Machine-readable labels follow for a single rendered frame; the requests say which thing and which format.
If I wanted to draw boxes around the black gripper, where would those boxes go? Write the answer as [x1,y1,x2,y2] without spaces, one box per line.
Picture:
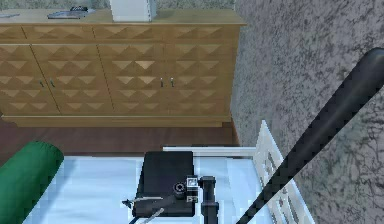
[121,181,188,224]

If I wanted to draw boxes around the black closed laptop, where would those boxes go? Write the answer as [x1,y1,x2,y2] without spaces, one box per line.
[132,150,197,218]

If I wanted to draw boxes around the green bolster cushion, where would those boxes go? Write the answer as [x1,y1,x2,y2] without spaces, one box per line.
[0,140,65,224]

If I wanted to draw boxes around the wooden patterned sideboard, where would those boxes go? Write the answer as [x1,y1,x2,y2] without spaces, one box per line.
[0,7,248,129]

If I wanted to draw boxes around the white box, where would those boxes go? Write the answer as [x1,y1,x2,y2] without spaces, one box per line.
[109,0,158,23]

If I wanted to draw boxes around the grey flat book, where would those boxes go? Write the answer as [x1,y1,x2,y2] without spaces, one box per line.
[46,8,97,20]

